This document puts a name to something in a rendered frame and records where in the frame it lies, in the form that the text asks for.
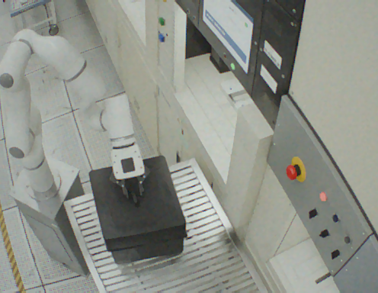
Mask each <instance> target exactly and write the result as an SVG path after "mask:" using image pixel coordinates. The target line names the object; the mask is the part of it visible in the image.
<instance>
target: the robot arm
mask: <svg viewBox="0 0 378 293"><path fill-rule="evenodd" d="M33 54H36V56H37V58H39V60H40V61H41V63H44V64H45V65H48V66H52V67H53V68H54V69H55V70H56V71H57V72H58V73H59V75H60V76H62V78H63V79H64V80H65V81H66V83H67V84H69V85H70V86H71V88H72V89H74V91H75V92H76V93H77V95H79V96H80V97H81V101H80V105H79V111H80V115H81V117H82V119H83V120H84V122H85V123H86V124H87V125H89V126H90V127H91V128H92V129H94V130H96V131H108V133H109V136H110V140H111V141H109V144H110V145H111V146H113V147H112V149H111V157H112V163H113V168H114V169H113V172H112V173H111V177H110V181H111V182H114V183H117V184H118V185H120V186H121V187H122V189H123V195H124V196H125V197H127V199H129V198H130V197H129V196H128V194H127V187H126V186H125V179H126V178H130V177H134V176H136V177H137V180H138V183H137V185H138V189H139V193H140V195H143V192H144V189H143V186H142V183H143V181H144V179H145V178H146V176H147V175H148V174H149V173H150V172H151V171H150V170H148V169H147V168H146V167H145V166H144V165H143V160H142V157H141V154H140V150H139V147H138V145H137V144H136V143H134V142H136V138H135V134H134V129H133V122H132V118H131V114H130V106H129V102H128V98H127V97H128V95H125V94H122V95H117V96H113V97H109V98H106V99H104V100H103V104H104V109H101V108H99V107H98V105H97V104H96V103H95V102H96V101H98V100H99V99H101V98H102V97H103V96H104V93H105V92H106V87H105V84H104V81H103V79H102V78H100V76H99V75H98V74H97V73H96V71H94V70H93V68H92V66H90V65H89V63H87V61H86V59H84V57H83V56H81V54H80V52H78V51H77V49H76V48H74V46H73V45H72V43H70V41H69V40H67V39H66V38H64V37H60V36H58V37H57V36H41V35H39V34H37V33H36V32H35V31H33V30H31V29H30V28H29V29H24V30H22V31H19V32H18V33H16V34H15V35H14V37H13V38H12V39H11V42H10V44H9V46H8V48H7V50H6V51H5V54H4V56H3V57H2V60H1V62H0V88H1V89H2V90H5V91H6V94H7V96H6V97H7V102H8V118H7V126H6V139H5V142H6V147H7V150H8V152H9V153H10V154H11V155H12V156H13V157H14V158H16V159H20V160H21V164H22V166H23V169H24V171H25V172H26V179H25V188H26V190H27V193H28V194H29V196H30V197H32V199H35V200H38V201H46V200H48V199H51V198H52V197H53V196H54V195H56V193H57V192H58V191H59V188H60V187H61V186H60V184H61V177H60V174H59V172H58V170H57V168H55V167H54V166H52V165H50V164H48V162H47V159H46V156H45V154H44V151H43V148H42V121H41V114H40V111H39V109H38V107H37V106H36V105H35V104H34V103H32V102H31V96H30V94H31V91H30V82H29V79H28V78H27V77H26V76H24V71H25V69H26V65H27V63H28V61H29V59H30V57H31V56H32V55H33ZM30 102H31V103H30ZM144 170H145V172H144ZM140 175H141V176H140ZM114 177H115V178H116V179H115V178H114ZM118 179H120V181H119V180H118Z"/></svg>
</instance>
